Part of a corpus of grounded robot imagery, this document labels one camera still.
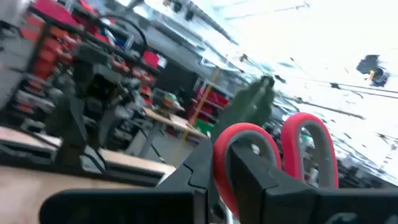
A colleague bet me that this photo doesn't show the green cactus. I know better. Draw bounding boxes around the green cactus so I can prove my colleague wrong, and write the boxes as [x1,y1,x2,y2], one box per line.
[210,75,276,141]

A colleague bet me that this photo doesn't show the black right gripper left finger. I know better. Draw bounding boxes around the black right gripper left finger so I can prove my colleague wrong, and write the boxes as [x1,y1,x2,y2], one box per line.
[39,139,214,224]

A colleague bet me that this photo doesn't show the wooden workshop table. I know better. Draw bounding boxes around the wooden workshop table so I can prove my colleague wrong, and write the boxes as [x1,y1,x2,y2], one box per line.
[141,106,210,156]

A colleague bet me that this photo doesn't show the shelf with red bins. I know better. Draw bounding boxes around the shelf with red bins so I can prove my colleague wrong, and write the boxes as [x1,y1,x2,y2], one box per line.
[18,0,163,107]

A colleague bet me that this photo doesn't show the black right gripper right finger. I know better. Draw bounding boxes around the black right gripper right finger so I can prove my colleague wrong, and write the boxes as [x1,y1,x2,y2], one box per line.
[229,144,398,224]

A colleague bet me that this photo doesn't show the black aluminium table frame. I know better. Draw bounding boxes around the black aluminium table frame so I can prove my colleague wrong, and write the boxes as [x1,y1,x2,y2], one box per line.
[0,124,177,188]

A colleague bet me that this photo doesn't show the black ceiling cable reel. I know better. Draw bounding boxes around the black ceiling cable reel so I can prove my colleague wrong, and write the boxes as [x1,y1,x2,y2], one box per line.
[355,54,391,88]

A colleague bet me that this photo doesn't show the red-handled scissors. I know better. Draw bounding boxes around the red-handled scissors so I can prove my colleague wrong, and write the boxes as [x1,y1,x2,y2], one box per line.
[212,111,340,219]

